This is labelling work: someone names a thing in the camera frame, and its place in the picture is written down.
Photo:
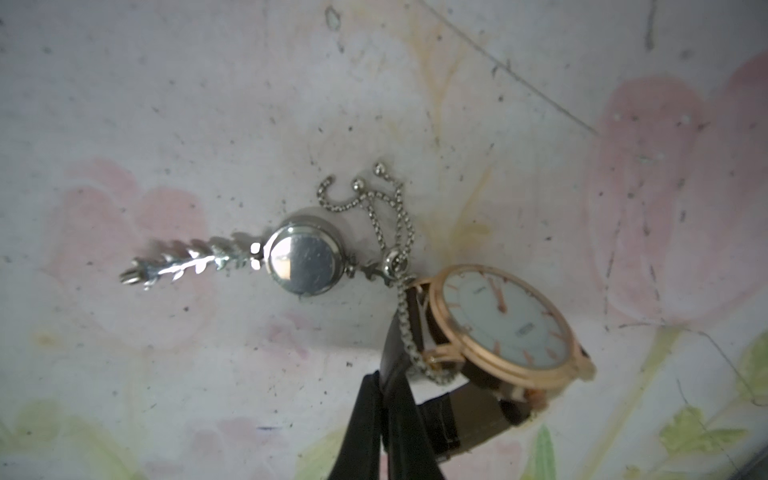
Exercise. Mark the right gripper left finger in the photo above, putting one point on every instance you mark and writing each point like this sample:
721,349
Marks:
360,451

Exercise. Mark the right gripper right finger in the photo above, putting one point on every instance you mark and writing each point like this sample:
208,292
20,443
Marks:
409,451

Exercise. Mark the dark brown gold watch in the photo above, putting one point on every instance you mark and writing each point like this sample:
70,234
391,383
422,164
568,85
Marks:
509,341

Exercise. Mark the silver keychain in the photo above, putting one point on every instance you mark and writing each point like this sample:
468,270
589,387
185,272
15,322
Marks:
306,256

